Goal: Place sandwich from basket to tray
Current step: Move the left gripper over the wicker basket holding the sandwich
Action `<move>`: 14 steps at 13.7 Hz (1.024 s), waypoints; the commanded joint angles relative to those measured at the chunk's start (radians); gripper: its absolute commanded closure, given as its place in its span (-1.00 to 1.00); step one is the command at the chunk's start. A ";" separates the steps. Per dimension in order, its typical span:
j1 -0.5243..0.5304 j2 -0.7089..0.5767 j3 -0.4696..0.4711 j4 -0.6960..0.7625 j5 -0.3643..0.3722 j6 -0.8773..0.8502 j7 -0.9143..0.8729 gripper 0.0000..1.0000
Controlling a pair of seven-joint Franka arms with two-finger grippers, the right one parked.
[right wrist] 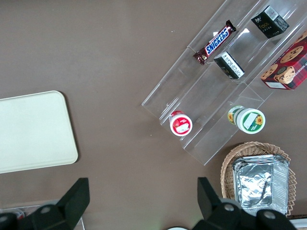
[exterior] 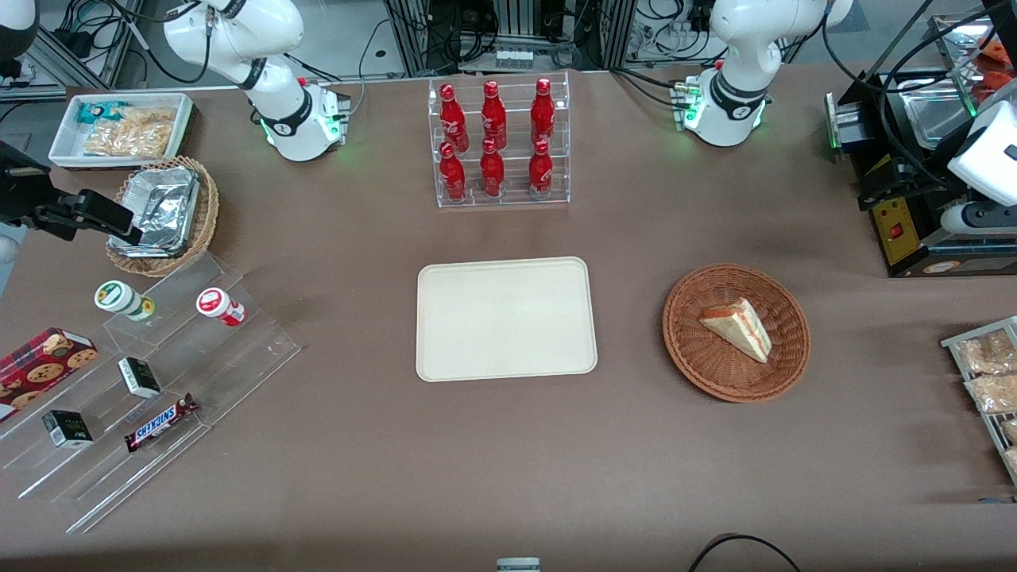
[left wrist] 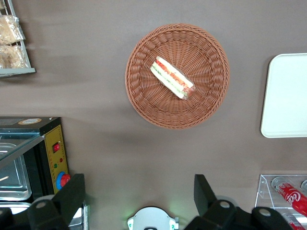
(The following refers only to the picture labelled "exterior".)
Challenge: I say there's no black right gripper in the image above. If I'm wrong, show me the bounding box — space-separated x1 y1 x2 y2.
0 141 144 243

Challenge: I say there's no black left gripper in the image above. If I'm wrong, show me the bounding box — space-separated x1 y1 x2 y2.
857 135 956 211

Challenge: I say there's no triangular sandwich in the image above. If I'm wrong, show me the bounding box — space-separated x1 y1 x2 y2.
698 297 773 365

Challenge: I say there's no tan wicker basket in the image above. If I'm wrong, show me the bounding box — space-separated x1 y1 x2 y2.
106 156 220 278

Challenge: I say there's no brown round wicker basket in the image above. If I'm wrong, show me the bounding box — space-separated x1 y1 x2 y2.
662 263 812 404

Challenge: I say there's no beige rectangular tray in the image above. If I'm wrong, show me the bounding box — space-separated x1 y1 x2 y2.
416 256 598 384

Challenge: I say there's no black food warmer machine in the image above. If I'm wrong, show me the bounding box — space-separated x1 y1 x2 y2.
825 16 1017 279

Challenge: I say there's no aluminium foil container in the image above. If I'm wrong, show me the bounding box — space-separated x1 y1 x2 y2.
109 165 201 259

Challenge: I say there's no green lid cup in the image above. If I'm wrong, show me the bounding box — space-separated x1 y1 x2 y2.
94 280 157 323

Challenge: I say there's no white rectangular bin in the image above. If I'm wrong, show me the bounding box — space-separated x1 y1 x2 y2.
48 92 195 169

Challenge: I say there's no clear bag of chips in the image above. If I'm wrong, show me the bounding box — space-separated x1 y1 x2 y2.
83 107 176 158

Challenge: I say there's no steel warmer pan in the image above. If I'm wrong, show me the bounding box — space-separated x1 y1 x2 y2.
904 82 976 142

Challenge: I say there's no teal snack packet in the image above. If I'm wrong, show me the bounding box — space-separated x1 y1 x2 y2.
75 101 128 126

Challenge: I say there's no red lid cup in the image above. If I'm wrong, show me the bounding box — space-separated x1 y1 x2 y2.
195 288 246 327

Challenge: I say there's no red cookie box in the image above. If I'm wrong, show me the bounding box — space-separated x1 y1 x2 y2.
0 327 100 423

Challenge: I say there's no small black carton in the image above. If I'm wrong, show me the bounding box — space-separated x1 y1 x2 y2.
41 410 95 449
118 357 162 400

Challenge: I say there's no clear acrylic stepped display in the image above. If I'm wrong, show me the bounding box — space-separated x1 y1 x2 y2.
0 253 303 535

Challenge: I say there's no snickers chocolate bar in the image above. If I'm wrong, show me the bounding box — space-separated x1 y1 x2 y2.
124 393 199 454

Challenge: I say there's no red soda bottle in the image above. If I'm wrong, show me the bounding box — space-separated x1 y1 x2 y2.
481 79 508 150
528 139 554 197
480 138 506 198
439 141 467 201
439 83 470 152
531 77 556 145

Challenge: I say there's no clear acrylic bottle rack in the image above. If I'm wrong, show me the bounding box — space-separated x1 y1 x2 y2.
427 71 571 209

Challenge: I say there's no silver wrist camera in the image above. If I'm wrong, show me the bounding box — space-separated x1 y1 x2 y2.
942 203 1017 236

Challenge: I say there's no grey wire rack tray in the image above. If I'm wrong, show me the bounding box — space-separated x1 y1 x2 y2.
941 316 1017 487

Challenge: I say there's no aluminium frame rack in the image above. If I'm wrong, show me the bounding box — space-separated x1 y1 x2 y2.
385 0 636 76

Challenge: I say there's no black cable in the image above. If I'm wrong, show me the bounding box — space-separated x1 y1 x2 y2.
687 533 803 572

